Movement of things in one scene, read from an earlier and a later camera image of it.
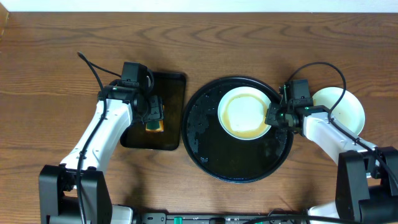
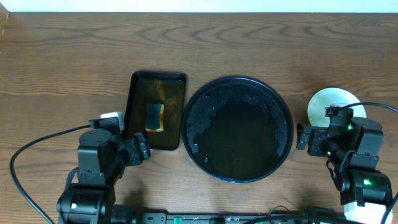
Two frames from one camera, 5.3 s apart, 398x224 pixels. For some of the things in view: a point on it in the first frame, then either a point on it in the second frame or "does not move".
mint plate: (350, 111) does not move
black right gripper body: (277, 116) -> (321, 137)
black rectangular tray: (171, 87) does not move
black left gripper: (156, 109) -> (137, 149)
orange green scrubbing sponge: (156, 126) does not move
